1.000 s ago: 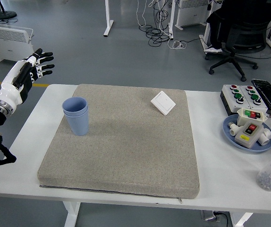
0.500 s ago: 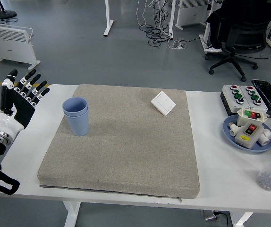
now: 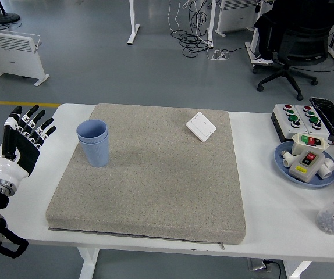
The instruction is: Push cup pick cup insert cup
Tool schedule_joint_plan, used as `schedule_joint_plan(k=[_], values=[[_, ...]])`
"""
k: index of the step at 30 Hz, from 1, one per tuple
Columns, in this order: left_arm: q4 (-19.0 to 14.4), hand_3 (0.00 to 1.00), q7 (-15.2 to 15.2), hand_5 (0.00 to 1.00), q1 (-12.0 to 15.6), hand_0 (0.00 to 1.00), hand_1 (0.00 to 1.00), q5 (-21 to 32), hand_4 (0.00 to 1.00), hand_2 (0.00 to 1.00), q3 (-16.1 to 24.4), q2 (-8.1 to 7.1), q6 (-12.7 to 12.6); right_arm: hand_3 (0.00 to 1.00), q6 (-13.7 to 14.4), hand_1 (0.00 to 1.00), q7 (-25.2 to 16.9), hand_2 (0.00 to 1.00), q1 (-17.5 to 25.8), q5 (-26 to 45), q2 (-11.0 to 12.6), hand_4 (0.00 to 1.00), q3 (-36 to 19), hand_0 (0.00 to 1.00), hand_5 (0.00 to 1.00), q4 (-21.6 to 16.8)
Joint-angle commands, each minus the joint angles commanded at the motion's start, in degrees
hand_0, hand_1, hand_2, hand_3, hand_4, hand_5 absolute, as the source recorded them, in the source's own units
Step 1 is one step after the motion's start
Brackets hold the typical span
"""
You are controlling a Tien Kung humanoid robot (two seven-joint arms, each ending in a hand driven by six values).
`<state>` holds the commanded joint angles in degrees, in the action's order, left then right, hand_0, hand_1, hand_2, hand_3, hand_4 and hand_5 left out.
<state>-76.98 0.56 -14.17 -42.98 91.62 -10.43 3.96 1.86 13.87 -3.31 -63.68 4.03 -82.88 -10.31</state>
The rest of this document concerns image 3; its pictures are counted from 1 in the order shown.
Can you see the grey-brown fabric mat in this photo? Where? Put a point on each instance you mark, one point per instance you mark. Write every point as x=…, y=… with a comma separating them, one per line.
x=170, y=180

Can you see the blue round plate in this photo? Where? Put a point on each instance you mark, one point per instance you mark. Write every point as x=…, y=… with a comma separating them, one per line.
x=280, y=162

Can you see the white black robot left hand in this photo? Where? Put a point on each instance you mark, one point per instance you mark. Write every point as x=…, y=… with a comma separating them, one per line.
x=24, y=154

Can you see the white panel heater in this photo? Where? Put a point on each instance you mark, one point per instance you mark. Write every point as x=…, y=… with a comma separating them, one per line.
x=237, y=17
x=12, y=58

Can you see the power strip under table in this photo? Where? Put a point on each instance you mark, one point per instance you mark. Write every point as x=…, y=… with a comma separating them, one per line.
x=260, y=265

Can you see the beige red-black switch box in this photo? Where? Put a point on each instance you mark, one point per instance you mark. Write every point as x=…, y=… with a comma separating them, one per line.
x=305, y=171

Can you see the white pipe fitting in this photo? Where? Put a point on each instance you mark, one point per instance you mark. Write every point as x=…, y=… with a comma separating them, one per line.
x=328, y=168
x=287, y=160

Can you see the person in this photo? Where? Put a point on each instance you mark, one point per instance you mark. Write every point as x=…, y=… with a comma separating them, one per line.
x=264, y=32

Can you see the white green-red button station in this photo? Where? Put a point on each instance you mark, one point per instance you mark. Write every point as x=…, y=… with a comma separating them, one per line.
x=298, y=143

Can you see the white desk leg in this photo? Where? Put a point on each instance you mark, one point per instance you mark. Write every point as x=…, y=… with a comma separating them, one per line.
x=132, y=26
x=211, y=26

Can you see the white table leg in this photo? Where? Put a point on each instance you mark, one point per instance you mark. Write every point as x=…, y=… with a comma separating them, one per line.
x=87, y=261
x=298, y=270

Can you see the blue ribbed plastic cup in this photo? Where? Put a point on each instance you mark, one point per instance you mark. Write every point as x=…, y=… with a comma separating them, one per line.
x=92, y=128
x=97, y=154

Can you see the black office chair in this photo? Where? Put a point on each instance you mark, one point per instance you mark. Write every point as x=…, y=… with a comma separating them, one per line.
x=301, y=43

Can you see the black fan stand base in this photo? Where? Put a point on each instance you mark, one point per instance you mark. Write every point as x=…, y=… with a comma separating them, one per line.
x=5, y=18

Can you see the white wall switch plate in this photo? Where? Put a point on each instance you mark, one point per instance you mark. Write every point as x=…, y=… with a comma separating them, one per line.
x=201, y=126

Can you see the white four-button control box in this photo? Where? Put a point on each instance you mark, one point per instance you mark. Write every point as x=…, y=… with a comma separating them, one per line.
x=322, y=130
x=283, y=122

